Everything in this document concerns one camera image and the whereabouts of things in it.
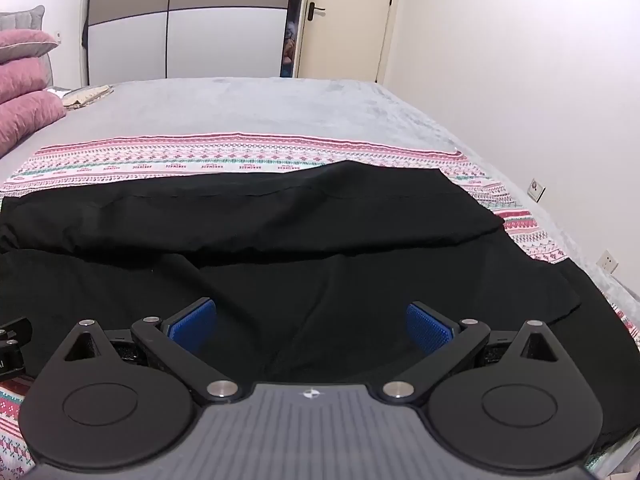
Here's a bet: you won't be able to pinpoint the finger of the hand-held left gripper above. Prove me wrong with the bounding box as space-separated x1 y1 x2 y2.
0 316 33 346

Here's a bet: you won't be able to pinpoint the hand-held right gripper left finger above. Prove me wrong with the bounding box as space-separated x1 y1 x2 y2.
64 297 240 403

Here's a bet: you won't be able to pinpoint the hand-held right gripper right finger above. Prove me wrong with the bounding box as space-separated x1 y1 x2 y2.
378 302 562 403

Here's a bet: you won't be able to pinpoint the black pants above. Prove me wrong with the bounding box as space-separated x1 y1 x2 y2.
0 160 640 453

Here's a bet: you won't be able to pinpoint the patterned pink white blanket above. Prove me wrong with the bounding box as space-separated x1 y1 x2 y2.
0 132 640 480

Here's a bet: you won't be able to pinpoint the grey bed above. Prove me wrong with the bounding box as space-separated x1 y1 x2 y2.
0 77 640 321

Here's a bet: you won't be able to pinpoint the beige folded cloth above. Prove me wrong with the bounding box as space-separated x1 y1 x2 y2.
61 84 114 109

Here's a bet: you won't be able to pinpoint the pink pillow with grey edge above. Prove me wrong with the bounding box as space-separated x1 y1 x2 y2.
0 29 60 64

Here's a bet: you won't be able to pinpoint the white and brown wardrobe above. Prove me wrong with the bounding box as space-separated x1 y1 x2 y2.
81 0 301 87

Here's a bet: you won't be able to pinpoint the narrow cluttered shelf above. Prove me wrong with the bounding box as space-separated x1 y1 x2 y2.
281 0 303 79

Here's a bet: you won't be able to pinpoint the cream door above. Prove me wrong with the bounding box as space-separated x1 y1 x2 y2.
294 0 402 84

